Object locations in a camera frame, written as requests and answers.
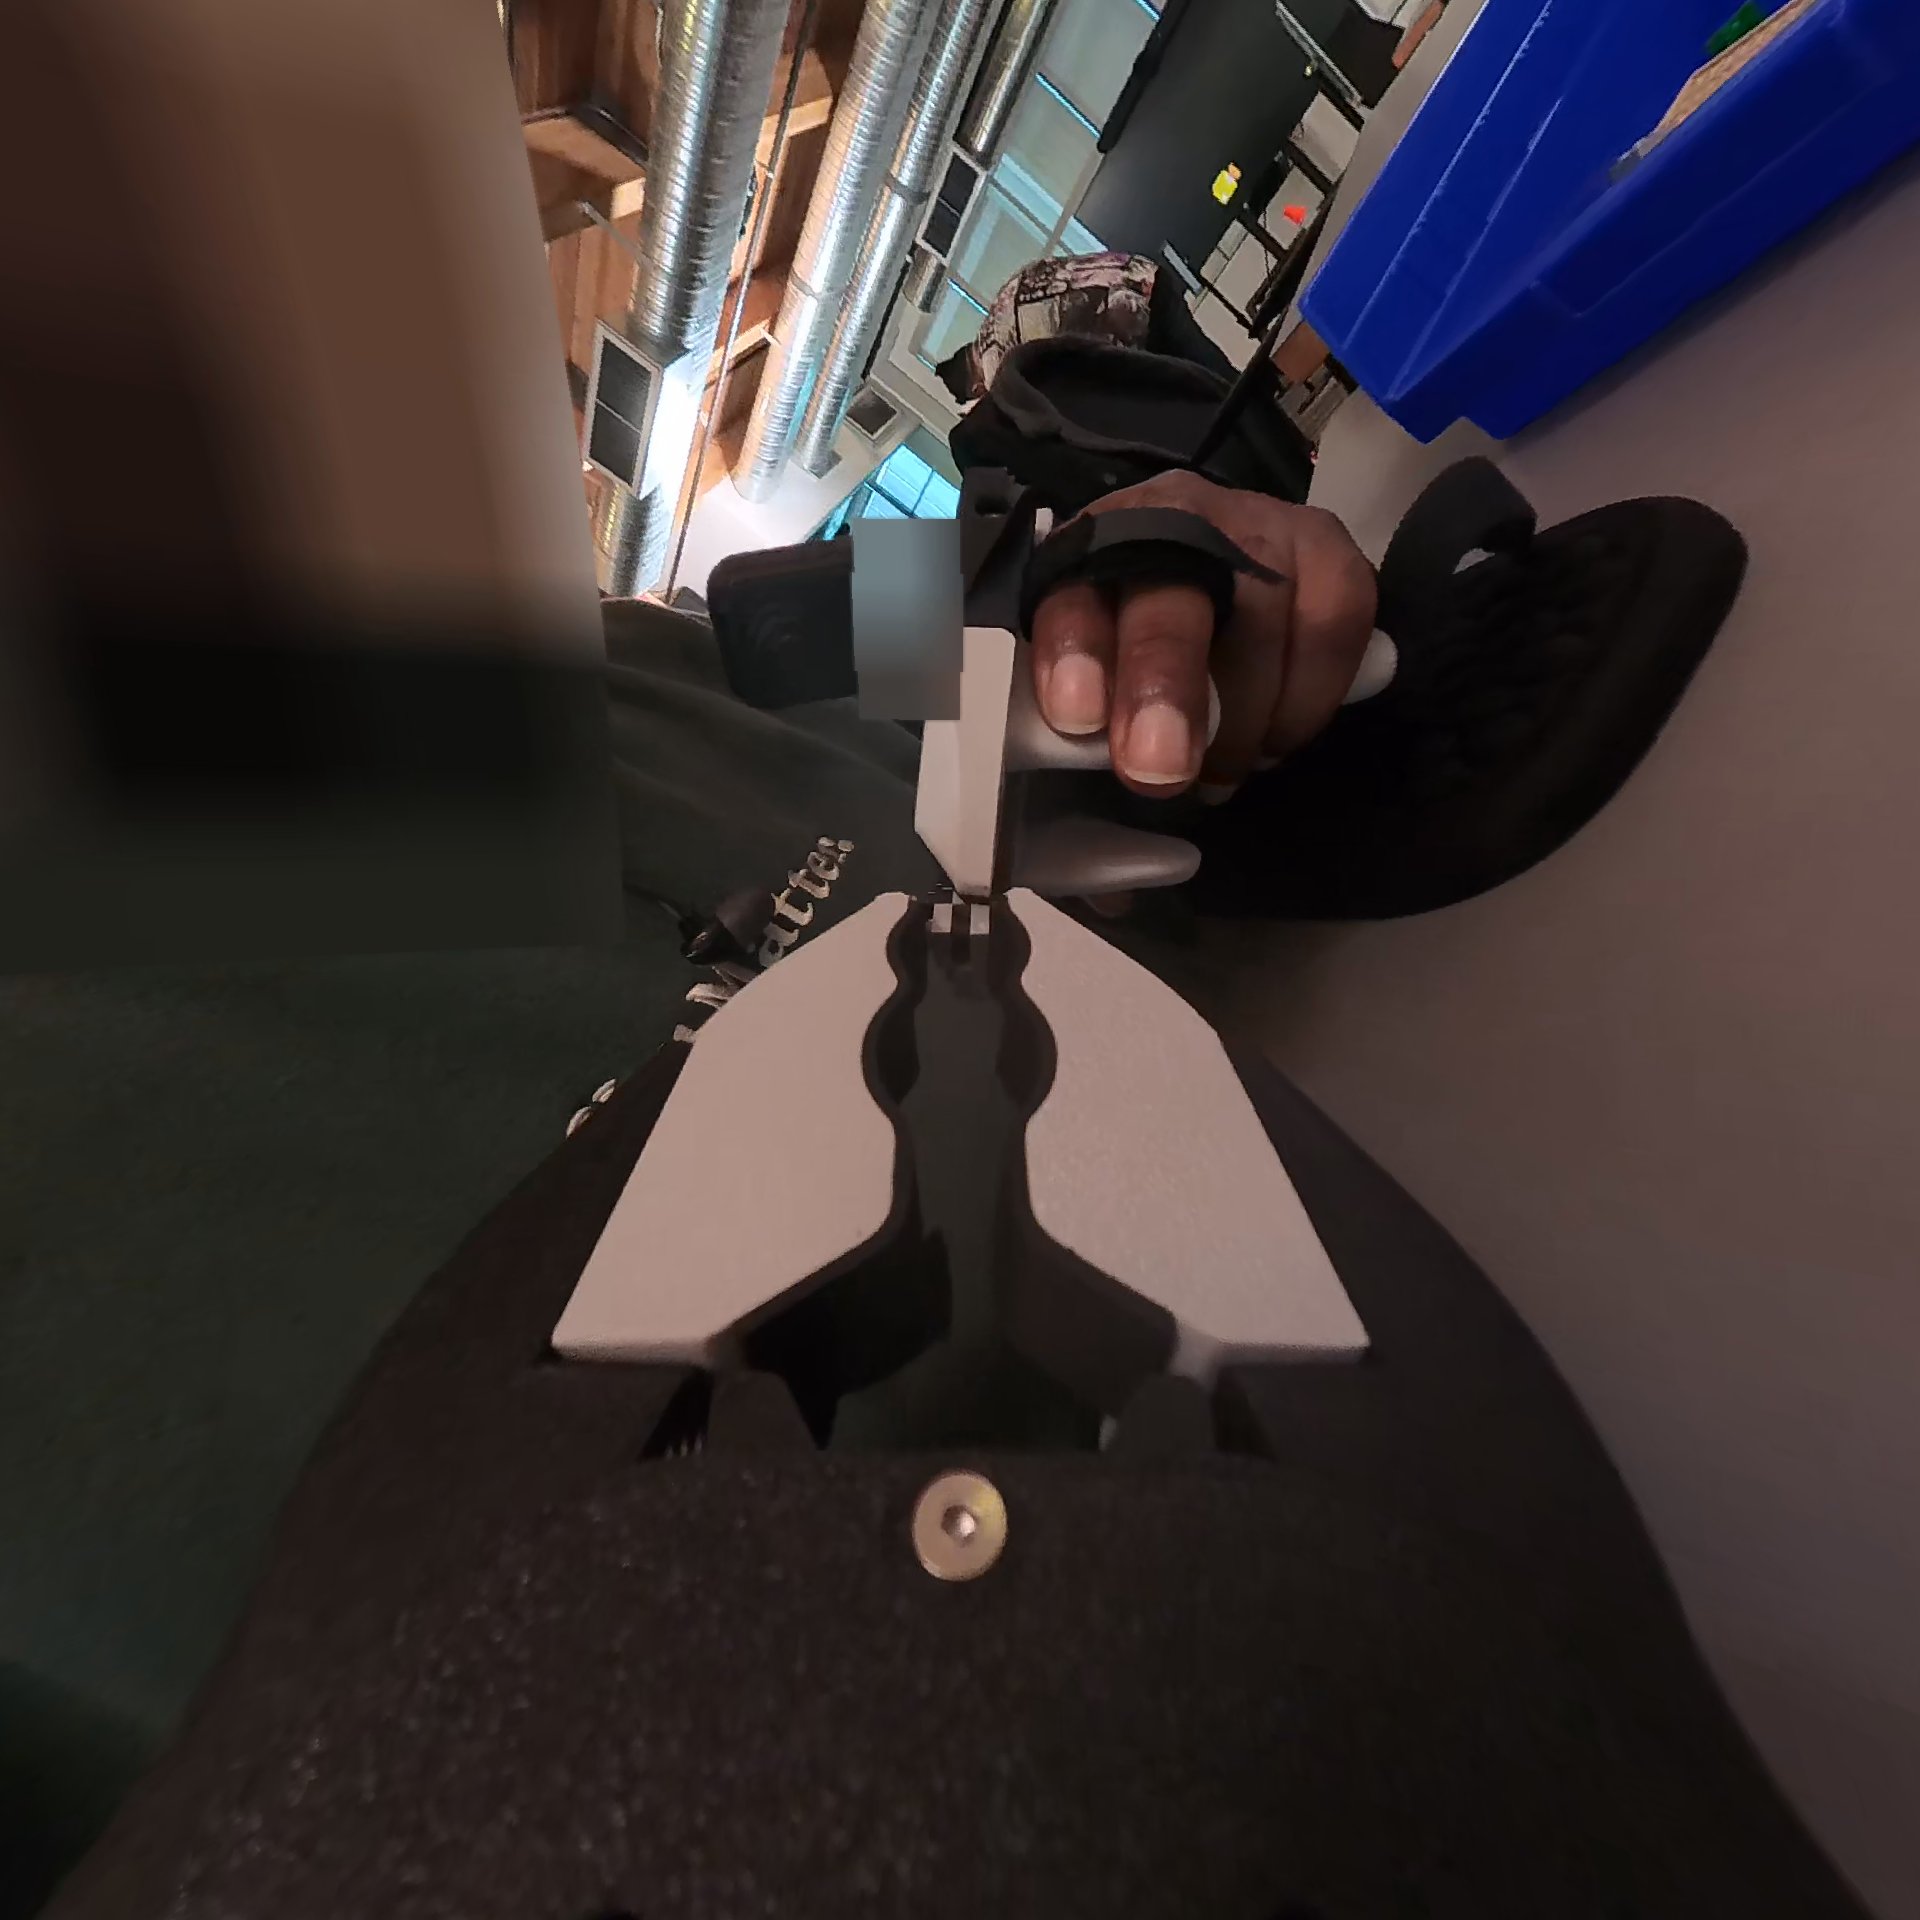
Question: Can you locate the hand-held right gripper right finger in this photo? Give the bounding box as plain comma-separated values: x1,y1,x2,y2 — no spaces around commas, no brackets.
995,884,1374,1368

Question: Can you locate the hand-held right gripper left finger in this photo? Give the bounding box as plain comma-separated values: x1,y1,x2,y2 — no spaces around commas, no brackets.
548,887,926,1368

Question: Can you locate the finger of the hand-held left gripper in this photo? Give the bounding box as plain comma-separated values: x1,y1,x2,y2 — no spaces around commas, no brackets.
911,621,1025,905

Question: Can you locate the person's left hand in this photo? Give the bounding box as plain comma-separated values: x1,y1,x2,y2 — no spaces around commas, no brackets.
1031,468,1383,800

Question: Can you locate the black ceiling vent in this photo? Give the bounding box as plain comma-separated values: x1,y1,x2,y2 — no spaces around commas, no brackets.
577,321,666,504

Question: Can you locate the black honeycomb cushion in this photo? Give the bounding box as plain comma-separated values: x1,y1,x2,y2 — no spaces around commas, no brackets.
1101,455,1753,921

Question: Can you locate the black cabinet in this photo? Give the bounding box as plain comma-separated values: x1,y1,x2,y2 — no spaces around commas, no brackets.
1077,0,1361,302

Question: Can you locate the blue plastic storage bin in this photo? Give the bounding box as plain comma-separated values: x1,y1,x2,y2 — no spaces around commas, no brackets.
1295,0,1920,448

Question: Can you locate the silver spiral duct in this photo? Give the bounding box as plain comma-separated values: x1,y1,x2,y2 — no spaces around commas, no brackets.
732,0,999,504
619,0,818,353

